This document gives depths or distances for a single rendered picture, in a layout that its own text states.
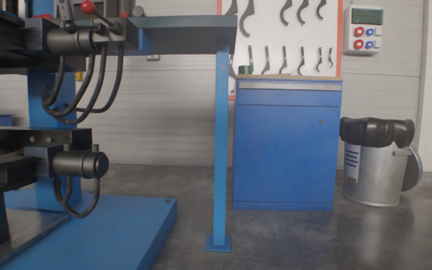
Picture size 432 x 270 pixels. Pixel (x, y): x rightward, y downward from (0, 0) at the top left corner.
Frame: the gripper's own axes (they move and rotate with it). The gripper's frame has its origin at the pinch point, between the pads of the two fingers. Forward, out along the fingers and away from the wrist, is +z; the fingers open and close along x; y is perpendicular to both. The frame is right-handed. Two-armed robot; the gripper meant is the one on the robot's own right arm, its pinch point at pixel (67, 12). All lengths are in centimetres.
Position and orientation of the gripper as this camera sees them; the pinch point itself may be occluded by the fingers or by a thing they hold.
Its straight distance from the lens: 76.5
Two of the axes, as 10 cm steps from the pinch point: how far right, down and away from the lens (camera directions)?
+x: 0.6, -4.4, 9.0
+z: 0.0, 9.0, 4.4
